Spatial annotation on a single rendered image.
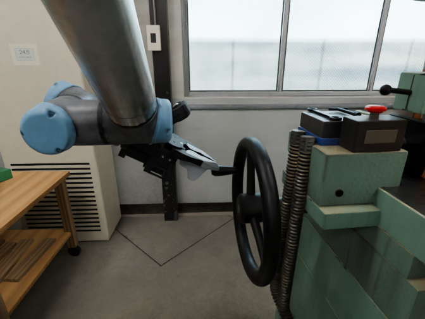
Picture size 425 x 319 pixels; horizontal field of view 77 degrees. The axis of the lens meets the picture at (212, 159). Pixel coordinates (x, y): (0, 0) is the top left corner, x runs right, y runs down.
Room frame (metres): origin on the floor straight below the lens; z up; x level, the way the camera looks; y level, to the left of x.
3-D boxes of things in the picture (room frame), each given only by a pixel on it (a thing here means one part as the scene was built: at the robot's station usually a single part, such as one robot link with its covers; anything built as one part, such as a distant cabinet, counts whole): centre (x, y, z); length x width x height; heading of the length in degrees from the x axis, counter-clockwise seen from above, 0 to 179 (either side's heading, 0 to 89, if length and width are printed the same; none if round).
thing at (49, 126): (0.43, 0.23, 0.99); 0.11 x 0.11 x 0.08; 5
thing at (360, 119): (0.44, -0.23, 0.99); 0.13 x 0.11 x 0.06; 7
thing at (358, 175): (0.45, -0.23, 0.92); 0.15 x 0.13 x 0.09; 7
